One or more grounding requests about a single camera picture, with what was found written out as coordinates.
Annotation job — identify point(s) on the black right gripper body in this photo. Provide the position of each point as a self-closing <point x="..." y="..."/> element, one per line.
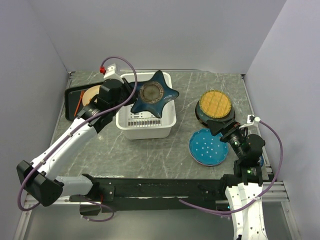
<point x="234" y="136"/>

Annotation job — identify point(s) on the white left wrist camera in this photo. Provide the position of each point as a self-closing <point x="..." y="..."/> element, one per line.
<point x="110" y="72"/>

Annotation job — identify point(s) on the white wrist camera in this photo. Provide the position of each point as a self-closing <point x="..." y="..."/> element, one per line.
<point x="253" y="120"/>
<point x="110" y="72"/>

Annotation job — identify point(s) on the small blue patterned dish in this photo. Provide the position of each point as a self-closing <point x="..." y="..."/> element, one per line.
<point x="261" y="160"/>

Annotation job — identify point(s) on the dark blue floral plate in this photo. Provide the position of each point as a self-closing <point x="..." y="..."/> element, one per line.
<point x="203" y="115"/>

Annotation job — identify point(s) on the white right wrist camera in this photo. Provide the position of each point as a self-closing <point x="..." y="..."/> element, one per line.
<point x="253" y="120"/>

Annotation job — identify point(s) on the peach bird-painted plate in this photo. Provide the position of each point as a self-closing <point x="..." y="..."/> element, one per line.
<point x="89" y="94"/>

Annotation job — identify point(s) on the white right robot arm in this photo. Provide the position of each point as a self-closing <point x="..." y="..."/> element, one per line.
<point x="243" y="188"/>

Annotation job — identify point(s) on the orange chopsticks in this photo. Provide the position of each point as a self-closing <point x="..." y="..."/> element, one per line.
<point x="79" y="102"/>

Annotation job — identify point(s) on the white plastic bin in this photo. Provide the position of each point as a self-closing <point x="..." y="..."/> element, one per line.
<point x="144" y="125"/>

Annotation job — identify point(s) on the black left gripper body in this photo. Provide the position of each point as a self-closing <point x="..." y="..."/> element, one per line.
<point x="123" y="94"/>

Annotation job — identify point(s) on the blue star-shaped dish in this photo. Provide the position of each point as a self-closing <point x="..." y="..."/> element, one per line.
<point x="153" y="95"/>

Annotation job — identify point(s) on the turquoise polka dot plate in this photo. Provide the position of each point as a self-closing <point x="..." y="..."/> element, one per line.
<point x="205" y="135"/>

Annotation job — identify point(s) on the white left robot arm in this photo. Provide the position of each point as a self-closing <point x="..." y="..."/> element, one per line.
<point x="40" y="177"/>

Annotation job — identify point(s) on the round woven bamboo mat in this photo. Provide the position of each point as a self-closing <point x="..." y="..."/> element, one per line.
<point x="215" y="104"/>

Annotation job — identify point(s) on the lavender round plate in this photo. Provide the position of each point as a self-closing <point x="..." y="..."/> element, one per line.
<point x="208" y="154"/>

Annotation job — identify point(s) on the black serving tray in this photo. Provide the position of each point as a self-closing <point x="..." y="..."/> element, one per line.
<point x="71" y="98"/>

